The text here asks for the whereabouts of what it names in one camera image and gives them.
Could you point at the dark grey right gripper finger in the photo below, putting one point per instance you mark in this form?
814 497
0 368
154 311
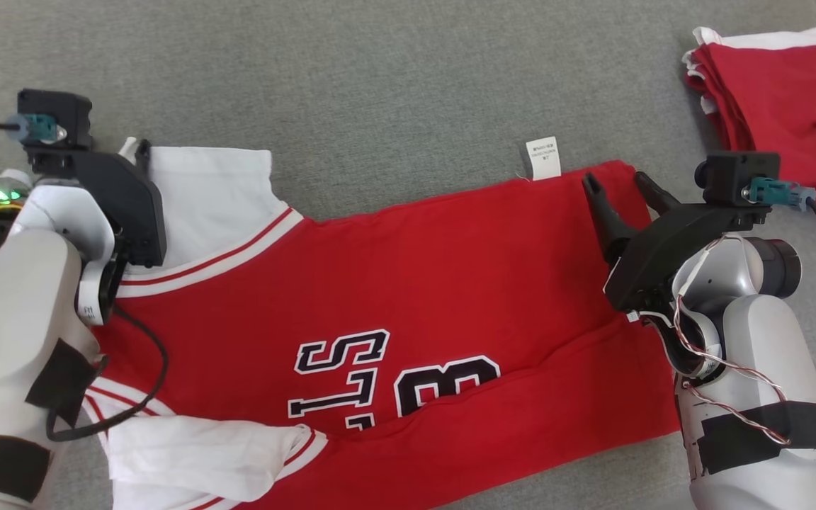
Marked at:
608 223
656 195

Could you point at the red Bulls jersey shirt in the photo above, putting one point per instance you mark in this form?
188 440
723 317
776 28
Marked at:
394 283

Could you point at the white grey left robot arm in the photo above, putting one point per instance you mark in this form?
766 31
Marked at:
11 319

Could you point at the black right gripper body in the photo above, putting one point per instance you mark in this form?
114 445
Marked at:
663 255

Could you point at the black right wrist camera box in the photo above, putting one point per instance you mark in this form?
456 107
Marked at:
734 177

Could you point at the grey fabric sofa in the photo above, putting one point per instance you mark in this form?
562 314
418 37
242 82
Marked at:
380 85

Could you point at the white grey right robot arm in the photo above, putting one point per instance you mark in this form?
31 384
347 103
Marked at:
769 354

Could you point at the red shorts with white stripe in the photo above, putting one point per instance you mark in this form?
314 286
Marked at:
776 92

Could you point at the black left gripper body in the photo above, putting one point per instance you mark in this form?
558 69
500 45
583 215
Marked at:
128 205

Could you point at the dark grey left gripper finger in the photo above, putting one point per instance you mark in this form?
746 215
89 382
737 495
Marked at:
144 151

